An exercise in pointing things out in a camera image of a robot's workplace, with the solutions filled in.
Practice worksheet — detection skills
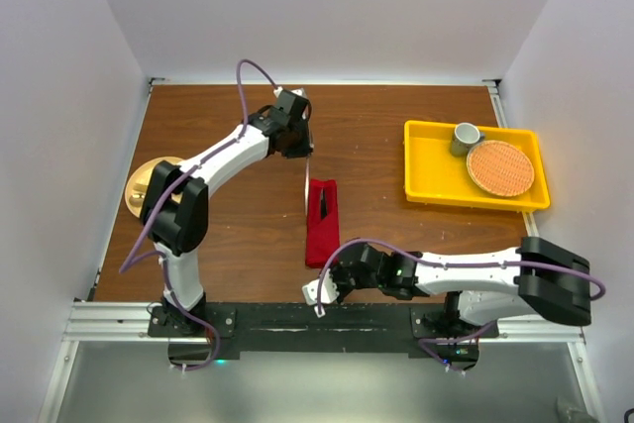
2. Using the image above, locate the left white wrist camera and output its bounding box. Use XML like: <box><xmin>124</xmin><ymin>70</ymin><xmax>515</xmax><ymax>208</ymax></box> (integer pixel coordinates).
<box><xmin>290</xmin><ymin>88</ymin><xmax>308</xmax><ymax>101</ymax></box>

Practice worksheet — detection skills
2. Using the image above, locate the silver knife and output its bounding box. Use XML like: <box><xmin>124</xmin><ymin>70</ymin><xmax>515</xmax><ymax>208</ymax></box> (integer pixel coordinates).
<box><xmin>319</xmin><ymin>188</ymin><xmax>328</xmax><ymax>219</ymax></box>

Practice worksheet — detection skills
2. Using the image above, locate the silver fork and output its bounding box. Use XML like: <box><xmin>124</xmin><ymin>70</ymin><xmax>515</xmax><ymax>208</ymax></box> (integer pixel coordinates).
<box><xmin>304</xmin><ymin>157</ymin><xmax>311</xmax><ymax>218</ymax></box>

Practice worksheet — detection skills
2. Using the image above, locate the yellow plastic tray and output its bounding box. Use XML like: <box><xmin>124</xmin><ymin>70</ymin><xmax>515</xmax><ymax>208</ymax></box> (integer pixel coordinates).
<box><xmin>403</xmin><ymin>120</ymin><xmax>551</xmax><ymax>213</ymax></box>

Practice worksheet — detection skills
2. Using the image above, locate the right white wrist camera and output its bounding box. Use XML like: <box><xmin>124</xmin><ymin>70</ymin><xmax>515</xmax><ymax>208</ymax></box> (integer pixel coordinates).
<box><xmin>302</xmin><ymin>276</ymin><xmax>339</xmax><ymax>318</ymax></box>

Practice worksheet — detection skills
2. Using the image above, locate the orange woven coaster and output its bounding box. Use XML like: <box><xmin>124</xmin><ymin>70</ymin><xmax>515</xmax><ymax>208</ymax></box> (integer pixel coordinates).
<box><xmin>466</xmin><ymin>140</ymin><xmax>535</xmax><ymax>197</ymax></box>

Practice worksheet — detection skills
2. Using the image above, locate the red cloth napkin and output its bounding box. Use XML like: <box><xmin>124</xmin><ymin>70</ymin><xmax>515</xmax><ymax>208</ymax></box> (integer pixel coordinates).
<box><xmin>305</xmin><ymin>178</ymin><xmax>340</xmax><ymax>269</ymax></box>

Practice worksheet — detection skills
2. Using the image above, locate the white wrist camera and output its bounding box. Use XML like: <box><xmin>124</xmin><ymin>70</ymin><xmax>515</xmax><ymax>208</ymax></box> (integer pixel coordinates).
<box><xmin>290</xmin><ymin>88</ymin><xmax>308</xmax><ymax>101</ymax></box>
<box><xmin>302</xmin><ymin>276</ymin><xmax>339</xmax><ymax>318</ymax></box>

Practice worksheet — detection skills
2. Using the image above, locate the white cup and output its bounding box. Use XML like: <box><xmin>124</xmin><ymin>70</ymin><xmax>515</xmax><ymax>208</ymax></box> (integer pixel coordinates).
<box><xmin>450</xmin><ymin>122</ymin><xmax>485</xmax><ymax>158</ymax></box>

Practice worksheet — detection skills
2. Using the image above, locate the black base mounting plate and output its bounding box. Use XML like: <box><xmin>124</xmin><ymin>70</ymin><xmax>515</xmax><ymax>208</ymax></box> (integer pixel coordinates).
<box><xmin>147</xmin><ymin>301</ymin><xmax>500</xmax><ymax>370</ymax></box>

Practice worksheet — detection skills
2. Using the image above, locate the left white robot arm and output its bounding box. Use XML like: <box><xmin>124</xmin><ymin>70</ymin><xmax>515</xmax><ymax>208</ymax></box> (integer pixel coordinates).
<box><xmin>141</xmin><ymin>88</ymin><xmax>313</xmax><ymax>336</ymax></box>

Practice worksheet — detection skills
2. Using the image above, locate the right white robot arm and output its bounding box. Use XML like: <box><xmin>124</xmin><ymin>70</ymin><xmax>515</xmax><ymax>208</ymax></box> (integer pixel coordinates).
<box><xmin>315</xmin><ymin>237</ymin><xmax>605</xmax><ymax>337</ymax></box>

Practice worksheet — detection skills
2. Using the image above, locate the round wooden plate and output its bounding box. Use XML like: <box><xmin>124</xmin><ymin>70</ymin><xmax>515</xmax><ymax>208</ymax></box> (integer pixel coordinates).
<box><xmin>123</xmin><ymin>157</ymin><xmax>182</xmax><ymax>218</ymax></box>

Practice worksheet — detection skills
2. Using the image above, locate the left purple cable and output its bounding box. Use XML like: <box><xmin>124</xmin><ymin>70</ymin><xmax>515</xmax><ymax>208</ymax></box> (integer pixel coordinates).
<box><xmin>118</xmin><ymin>58</ymin><xmax>283</xmax><ymax>372</ymax></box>

